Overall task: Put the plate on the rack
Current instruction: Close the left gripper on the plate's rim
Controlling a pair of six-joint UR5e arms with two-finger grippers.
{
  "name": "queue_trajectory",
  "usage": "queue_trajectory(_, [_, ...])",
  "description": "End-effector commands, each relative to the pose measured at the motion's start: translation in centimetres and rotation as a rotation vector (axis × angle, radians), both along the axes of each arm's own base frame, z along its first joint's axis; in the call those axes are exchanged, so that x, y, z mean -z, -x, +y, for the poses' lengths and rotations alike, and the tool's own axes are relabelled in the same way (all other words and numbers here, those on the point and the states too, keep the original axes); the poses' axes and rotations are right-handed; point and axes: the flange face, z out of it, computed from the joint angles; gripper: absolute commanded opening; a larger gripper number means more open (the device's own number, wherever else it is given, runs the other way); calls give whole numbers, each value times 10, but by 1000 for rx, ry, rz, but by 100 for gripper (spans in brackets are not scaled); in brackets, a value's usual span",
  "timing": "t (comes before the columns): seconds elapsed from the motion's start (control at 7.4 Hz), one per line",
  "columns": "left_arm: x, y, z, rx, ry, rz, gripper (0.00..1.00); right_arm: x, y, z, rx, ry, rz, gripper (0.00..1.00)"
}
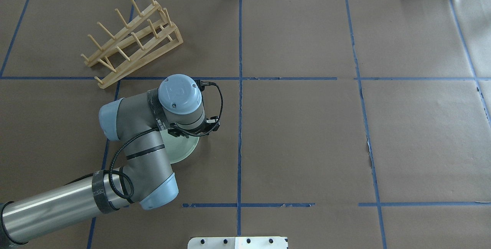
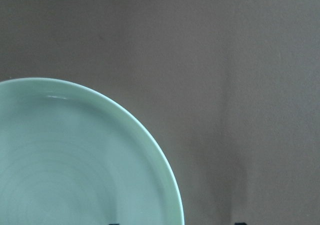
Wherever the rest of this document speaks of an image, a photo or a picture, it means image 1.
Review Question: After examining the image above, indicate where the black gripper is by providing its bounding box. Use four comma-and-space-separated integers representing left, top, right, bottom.
167, 122, 220, 138

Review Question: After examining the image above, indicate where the blue tape strip lengthwise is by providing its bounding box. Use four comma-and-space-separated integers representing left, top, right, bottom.
236, 0, 244, 236

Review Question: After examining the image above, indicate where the blue tape strip crosswise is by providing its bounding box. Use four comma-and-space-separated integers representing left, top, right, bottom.
1, 76, 491, 81

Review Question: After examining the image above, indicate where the wooden plate rack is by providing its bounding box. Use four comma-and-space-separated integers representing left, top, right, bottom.
81, 0, 184, 89

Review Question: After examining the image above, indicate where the light green plate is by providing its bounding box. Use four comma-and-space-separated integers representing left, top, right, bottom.
160, 131, 199, 164

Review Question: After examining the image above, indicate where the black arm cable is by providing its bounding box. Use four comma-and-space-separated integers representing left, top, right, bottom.
109, 127, 161, 200

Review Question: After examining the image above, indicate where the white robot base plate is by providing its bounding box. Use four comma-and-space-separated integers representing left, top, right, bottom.
187, 236, 289, 249

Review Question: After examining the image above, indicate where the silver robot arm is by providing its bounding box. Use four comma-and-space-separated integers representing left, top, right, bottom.
1, 74, 222, 249

